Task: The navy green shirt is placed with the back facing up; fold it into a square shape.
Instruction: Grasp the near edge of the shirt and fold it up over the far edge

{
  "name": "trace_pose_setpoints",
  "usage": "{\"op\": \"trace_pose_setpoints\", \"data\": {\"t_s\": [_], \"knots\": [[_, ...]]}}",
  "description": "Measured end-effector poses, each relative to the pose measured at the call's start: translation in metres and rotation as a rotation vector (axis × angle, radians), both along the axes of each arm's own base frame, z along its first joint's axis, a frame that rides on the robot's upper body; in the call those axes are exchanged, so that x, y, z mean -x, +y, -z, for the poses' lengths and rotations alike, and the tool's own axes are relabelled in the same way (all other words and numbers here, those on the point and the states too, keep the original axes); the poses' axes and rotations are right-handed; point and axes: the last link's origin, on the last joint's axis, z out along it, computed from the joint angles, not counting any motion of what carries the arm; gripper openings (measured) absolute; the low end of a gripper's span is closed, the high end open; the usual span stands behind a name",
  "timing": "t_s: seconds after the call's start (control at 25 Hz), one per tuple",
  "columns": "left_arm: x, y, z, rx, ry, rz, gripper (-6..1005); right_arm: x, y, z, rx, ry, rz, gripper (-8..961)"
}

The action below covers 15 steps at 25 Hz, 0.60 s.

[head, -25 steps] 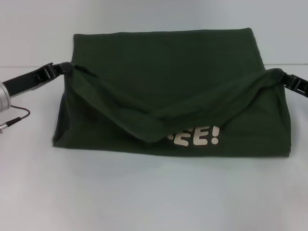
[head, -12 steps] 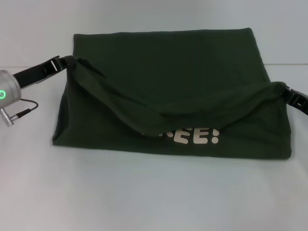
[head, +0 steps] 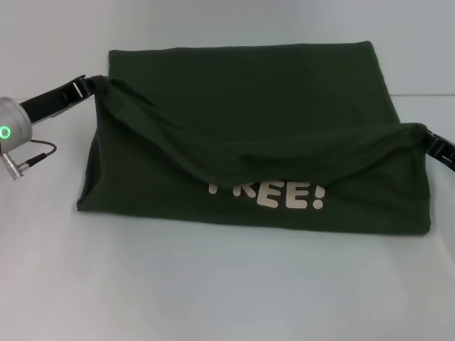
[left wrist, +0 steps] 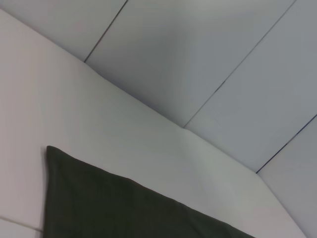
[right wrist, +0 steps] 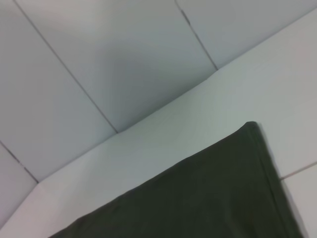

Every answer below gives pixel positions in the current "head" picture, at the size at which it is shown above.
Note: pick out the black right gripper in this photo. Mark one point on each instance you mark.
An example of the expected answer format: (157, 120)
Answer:
(446, 151)

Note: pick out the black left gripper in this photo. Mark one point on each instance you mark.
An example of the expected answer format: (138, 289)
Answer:
(53, 101)

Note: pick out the dark green t-shirt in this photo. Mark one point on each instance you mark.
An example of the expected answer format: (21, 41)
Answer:
(249, 106)

